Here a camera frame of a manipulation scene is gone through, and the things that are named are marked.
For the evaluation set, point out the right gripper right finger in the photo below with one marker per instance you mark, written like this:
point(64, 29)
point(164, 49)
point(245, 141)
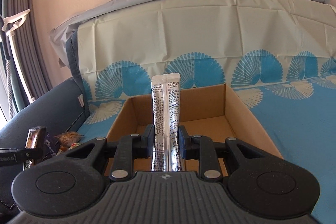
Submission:
point(202, 149)

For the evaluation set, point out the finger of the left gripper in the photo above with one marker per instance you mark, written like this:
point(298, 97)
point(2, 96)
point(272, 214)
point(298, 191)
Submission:
point(14, 156)

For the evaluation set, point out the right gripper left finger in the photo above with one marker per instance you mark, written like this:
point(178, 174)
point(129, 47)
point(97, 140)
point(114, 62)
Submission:
point(126, 150)

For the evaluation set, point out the silver stick sachet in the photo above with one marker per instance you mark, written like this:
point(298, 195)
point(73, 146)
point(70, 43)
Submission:
point(165, 91)

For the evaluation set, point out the black biscuit packet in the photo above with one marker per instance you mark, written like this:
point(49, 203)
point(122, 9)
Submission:
point(34, 146)

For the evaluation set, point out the white rice cracker packet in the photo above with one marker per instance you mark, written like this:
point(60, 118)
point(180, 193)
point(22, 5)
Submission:
point(63, 148)

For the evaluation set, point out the brown cookie packet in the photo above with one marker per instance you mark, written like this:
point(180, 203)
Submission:
point(68, 138)

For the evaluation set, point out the purple snack packet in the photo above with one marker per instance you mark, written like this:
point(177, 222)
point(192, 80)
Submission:
point(51, 146)

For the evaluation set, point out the open cardboard box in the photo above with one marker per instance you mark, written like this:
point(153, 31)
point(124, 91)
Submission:
point(214, 111)

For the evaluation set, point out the blue fan-pattern sofa cover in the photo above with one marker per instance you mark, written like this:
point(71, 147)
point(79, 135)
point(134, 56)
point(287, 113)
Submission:
point(278, 55)

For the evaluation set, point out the grey curtain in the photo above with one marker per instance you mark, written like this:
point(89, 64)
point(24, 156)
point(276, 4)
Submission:
point(29, 54)

